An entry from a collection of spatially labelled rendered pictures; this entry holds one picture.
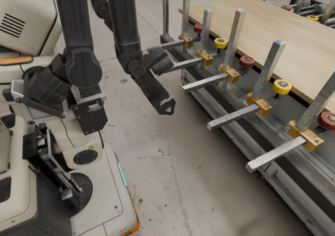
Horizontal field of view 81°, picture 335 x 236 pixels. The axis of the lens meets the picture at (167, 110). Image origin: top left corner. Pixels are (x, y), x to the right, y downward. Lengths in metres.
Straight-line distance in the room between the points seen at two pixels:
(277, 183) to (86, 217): 1.26
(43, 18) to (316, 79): 1.18
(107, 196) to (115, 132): 0.77
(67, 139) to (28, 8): 0.47
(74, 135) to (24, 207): 0.28
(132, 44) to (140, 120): 1.55
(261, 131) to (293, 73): 0.35
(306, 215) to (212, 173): 0.64
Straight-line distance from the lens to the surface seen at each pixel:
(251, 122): 1.16
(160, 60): 0.58
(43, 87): 0.54
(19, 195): 0.91
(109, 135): 1.96
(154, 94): 0.64
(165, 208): 1.58
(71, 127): 0.87
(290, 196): 1.65
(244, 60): 1.22
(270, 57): 0.98
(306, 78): 1.24
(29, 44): 0.65
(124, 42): 0.51
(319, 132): 1.05
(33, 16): 0.62
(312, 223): 1.65
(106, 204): 1.34
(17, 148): 1.04
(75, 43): 0.49
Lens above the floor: 1.51
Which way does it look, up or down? 46 degrees down
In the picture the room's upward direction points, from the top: straight up
